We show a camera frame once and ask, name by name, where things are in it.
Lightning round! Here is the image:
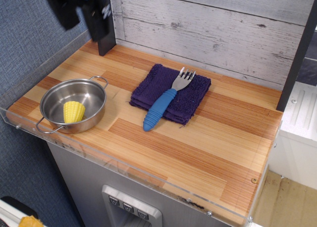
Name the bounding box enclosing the stainless steel pan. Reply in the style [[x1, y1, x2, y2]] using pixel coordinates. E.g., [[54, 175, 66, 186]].
[[36, 76, 108, 134]]

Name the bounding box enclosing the blue handled metal fork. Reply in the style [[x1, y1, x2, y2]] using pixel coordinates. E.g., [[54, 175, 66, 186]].
[[143, 67, 196, 132]]

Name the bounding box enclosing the left dark post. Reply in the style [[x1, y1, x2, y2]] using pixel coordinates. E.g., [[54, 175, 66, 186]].
[[98, 0, 116, 56]]

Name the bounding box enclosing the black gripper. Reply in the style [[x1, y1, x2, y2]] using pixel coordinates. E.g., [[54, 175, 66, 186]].
[[47, 0, 110, 42]]

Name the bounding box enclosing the yellow black object corner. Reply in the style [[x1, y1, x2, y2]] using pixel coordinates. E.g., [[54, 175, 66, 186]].
[[18, 216, 44, 227]]

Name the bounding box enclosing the clear acrylic guard rail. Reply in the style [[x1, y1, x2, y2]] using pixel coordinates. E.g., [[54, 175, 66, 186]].
[[6, 42, 282, 227]]

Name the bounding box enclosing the purple folded towel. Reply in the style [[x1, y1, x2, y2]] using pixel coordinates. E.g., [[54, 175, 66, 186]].
[[130, 64, 211, 125]]

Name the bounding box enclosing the grey toy fridge cabinet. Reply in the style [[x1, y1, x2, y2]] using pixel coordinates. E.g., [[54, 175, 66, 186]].
[[48, 143, 226, 227]]

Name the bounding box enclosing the yellow toy corn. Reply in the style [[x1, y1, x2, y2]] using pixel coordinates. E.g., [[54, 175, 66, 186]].
[[63, 101, 86, 123]]

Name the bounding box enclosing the silver dispenser button panel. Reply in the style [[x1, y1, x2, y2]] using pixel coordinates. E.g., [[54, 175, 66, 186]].
[[102, 184, 163, 227]]

